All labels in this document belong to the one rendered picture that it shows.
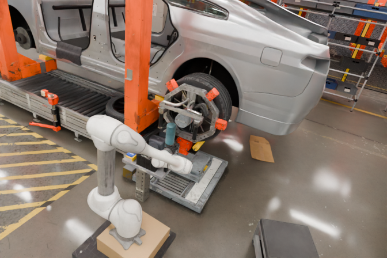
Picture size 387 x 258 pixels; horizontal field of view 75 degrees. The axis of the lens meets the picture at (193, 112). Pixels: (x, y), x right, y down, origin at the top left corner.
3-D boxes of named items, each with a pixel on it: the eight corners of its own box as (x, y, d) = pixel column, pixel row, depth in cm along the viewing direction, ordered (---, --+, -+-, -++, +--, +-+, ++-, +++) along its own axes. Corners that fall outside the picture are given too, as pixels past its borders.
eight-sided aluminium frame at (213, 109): (212, 145, 244) (223, 95, 218) (209, 149, 239) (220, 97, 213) (164, 126, 262) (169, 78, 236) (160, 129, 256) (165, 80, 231)
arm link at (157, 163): (156, 159, 193) (172, 165, 189) (147, 167, 178) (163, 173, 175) (159, 147, 190) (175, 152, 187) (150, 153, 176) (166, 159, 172)
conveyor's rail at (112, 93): (171, 123, 349) (173, 109, 339) (169, 124, 344) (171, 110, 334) (46, 75, 428) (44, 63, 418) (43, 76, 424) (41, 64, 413)
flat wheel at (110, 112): (164, 114, 347) (166, 99, 336) (151, 140, 289) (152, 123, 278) (119, 105, 352) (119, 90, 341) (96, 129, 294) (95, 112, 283)
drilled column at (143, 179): (149, 196, 253) (151, 163, 233) (143, 202, 245) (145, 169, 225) (140, 192, 256) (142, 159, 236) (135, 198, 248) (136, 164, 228)
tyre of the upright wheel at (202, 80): (201, 58, 242) (163, 98, 280) (190, 63, 223) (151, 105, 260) (246, 109, 242) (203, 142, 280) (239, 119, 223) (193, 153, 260)
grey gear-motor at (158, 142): (177, 150, 313) (181, 125, 296) (159, 168, 278) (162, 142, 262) (164, 144, 319) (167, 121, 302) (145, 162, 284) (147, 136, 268)
